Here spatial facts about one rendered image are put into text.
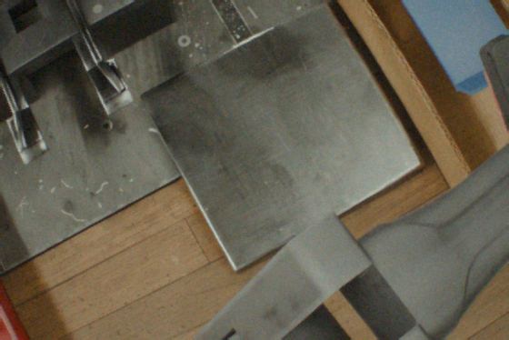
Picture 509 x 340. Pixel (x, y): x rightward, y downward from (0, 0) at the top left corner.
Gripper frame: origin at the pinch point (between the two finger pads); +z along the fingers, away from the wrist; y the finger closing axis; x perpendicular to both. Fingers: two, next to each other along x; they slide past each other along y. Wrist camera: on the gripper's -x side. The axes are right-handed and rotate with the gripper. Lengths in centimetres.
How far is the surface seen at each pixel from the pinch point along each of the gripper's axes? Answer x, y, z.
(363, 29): 5.5, 4.7, 12.0
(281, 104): 14.4, 2.4, 11.4
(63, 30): 27.3, 15.9, 12.4
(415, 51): 1.9, 1.1, 11.9
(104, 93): 26.5, 10.2, 8.9
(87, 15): 25.0, 16.0, 12.4
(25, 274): 39.4, -0.5, 12.7
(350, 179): 12.7, -4.2, 7.3
